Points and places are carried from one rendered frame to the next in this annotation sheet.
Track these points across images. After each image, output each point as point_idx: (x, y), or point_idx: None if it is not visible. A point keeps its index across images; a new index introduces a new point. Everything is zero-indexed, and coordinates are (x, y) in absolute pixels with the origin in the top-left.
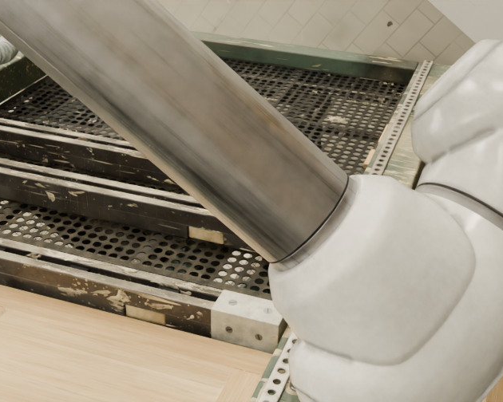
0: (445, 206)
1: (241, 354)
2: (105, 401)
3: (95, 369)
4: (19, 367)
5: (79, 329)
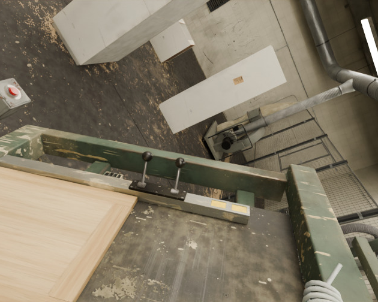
0: None
1: None
2: None
3: None
4: (41, 241)
5: None
